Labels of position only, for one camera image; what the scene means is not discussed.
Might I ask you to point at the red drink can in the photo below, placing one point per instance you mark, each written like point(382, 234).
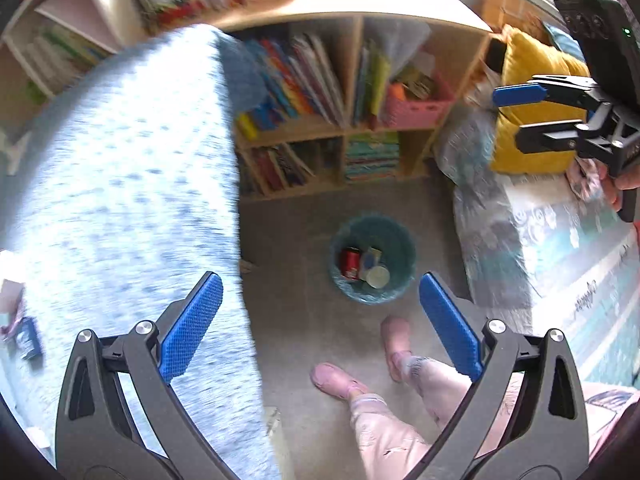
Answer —
point(351, 262)

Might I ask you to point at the row of thin books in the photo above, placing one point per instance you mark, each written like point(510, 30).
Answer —
point(55, 52)

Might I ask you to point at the printed teal blanket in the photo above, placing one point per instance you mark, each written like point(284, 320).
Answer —
point(550, 240)

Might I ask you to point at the person's right hand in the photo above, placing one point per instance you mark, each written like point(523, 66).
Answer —
point(611, 192)

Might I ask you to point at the wooden bookcase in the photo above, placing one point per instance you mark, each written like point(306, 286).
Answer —
point(320, 128)

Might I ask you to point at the pink slipper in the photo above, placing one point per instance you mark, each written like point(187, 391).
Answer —
point(397, 340)
point(332, 380)

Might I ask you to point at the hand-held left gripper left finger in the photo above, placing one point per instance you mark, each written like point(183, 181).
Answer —
point(192, 327)

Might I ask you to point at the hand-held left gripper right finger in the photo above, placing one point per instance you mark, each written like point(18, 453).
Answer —
point(450, 327)

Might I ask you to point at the pink printed cloth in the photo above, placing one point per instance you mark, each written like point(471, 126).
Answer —
point(615, 410)

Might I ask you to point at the pink plastic basket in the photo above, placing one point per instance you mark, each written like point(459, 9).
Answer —
point(417, 110)

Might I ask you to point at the row of green picture books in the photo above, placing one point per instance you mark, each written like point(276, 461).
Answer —
point(372, 85)

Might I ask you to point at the white paper cup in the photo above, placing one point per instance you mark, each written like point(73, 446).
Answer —
point(378, 276)

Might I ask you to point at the white desk lamp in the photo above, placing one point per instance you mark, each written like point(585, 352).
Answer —
point(14, 147)

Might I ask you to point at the dark blue packet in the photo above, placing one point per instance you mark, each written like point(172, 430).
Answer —
point(27, 338)

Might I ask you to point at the blue grey plush cloth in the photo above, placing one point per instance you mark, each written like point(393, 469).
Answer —
point(400, 42)

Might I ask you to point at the teal trash bin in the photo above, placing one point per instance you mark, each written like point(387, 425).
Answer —
point(395, 245)

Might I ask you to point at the row of colourful picture books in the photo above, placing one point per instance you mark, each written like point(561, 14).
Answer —
point(295, 80)

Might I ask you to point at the person's leg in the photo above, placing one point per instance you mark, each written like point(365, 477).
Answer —
point(385, 440)
point(440, 385)

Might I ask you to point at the orange box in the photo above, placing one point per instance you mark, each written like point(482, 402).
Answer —
point(505, 5)

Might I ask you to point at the row of leaning red books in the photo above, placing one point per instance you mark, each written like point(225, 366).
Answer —
point(280, 165)

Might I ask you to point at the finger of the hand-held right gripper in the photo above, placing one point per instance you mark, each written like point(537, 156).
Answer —
point(550, 137)
point(520, 95)

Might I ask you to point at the teal pillow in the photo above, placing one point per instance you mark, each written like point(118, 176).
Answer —
point(560, 40)

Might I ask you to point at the stack of teal books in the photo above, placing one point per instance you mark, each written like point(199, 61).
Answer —
point(372, 157)

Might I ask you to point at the person's right leg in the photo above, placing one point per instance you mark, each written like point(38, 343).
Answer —
point(440, 385)

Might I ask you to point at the yellow pillow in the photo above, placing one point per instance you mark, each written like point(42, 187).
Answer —
point(525, 60)

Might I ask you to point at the person's left leg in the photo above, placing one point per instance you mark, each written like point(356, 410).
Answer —
point(385, 440)

